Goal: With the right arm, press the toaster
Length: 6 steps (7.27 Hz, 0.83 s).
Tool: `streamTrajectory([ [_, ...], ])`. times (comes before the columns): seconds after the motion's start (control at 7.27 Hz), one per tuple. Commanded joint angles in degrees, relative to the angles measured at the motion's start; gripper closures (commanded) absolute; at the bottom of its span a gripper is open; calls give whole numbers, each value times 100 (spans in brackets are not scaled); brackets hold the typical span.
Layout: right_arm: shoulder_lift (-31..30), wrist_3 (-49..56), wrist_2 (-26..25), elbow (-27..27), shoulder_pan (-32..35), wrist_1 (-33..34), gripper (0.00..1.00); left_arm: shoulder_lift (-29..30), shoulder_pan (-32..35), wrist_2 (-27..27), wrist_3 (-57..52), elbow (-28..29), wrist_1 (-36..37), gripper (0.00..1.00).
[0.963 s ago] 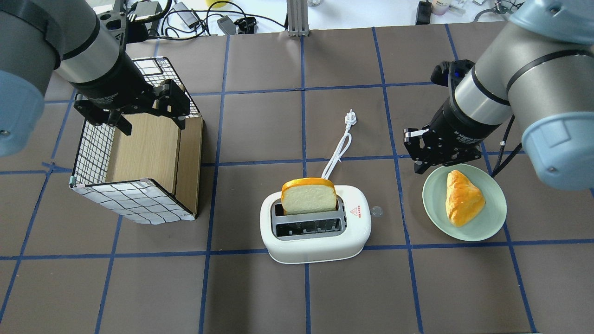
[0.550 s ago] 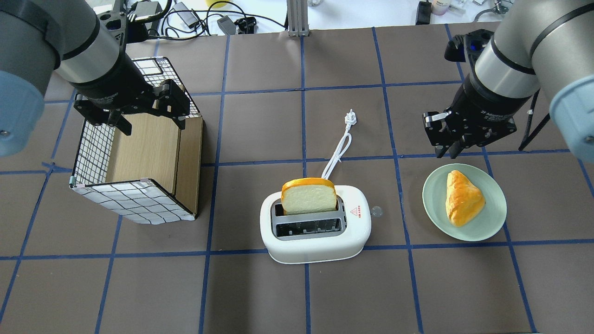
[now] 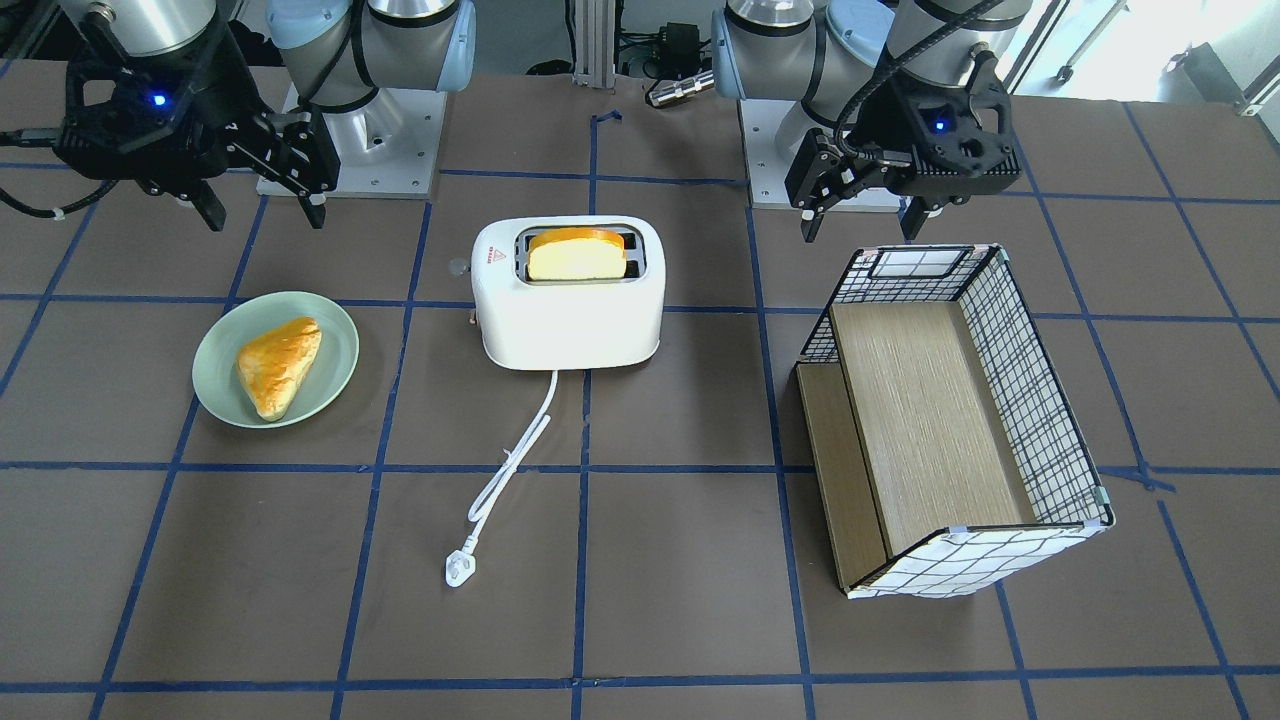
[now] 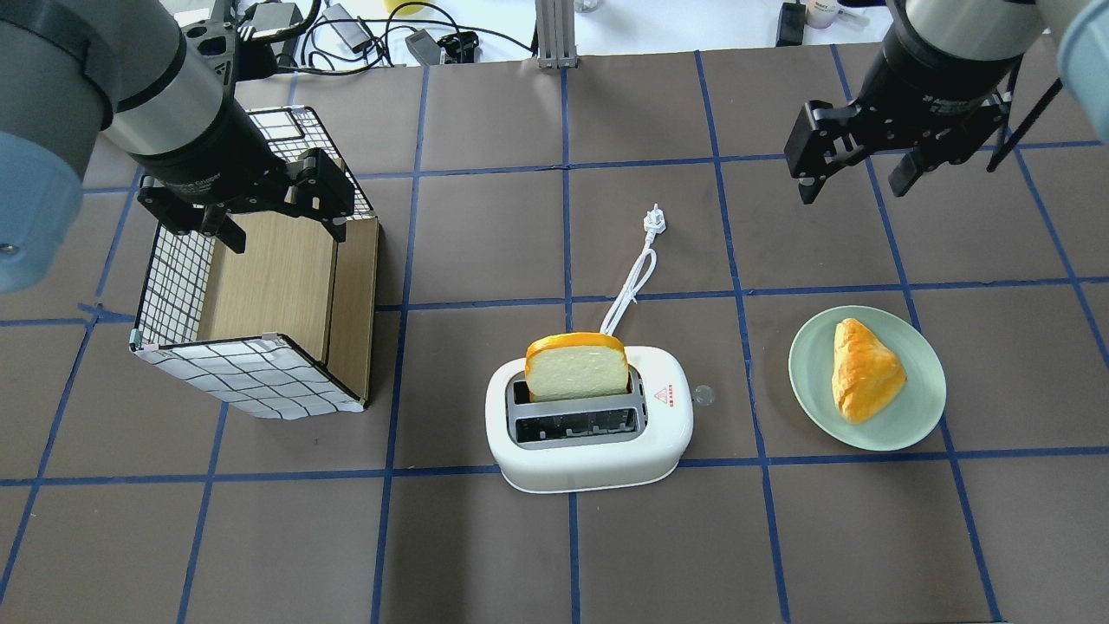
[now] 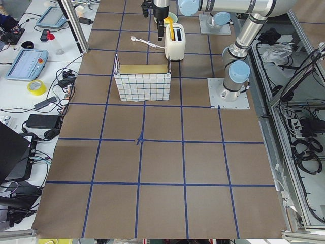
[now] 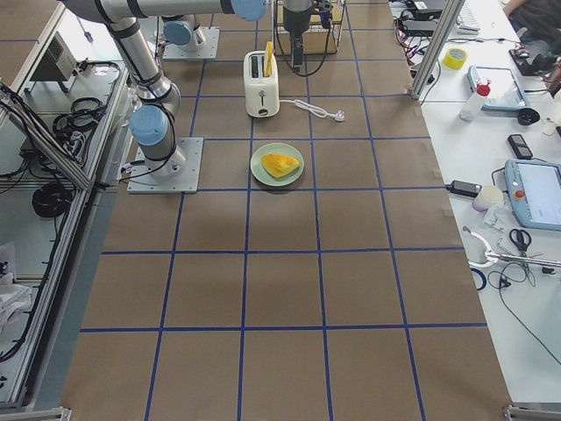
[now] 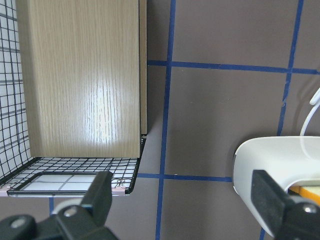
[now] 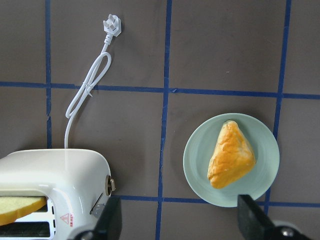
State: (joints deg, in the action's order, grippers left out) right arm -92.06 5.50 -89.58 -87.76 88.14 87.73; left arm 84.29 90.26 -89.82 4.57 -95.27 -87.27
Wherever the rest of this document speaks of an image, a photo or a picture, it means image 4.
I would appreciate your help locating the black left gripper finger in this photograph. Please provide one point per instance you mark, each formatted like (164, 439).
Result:
(226, 231)
(335, 223)

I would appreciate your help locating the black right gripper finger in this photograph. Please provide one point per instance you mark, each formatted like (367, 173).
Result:
(909, 170)
(814, 170)

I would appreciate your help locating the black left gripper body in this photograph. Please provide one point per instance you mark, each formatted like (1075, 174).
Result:
(210, 149)

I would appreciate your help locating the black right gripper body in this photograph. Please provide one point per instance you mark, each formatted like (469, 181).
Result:
(934, 76)

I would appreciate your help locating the white two-slot toaster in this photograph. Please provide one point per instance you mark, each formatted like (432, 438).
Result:
(590, 444)

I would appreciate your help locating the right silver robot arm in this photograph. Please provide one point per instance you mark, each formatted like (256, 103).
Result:
(995, 30)

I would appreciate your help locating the toast slice in toaster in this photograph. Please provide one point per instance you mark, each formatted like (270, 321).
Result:
(576, 365)

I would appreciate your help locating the black power adapter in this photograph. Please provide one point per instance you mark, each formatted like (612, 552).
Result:
(351, 31)

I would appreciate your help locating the triangular golden bread pastry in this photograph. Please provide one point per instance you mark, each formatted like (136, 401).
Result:
(867, 375)

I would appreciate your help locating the light green plate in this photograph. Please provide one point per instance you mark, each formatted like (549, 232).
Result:
(907, 419)

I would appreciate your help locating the wire basket with wooden shelf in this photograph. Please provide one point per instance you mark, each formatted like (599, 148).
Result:
(283, 330)

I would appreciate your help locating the aluminium frame post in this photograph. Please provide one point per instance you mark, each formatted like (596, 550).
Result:
(554, 28)

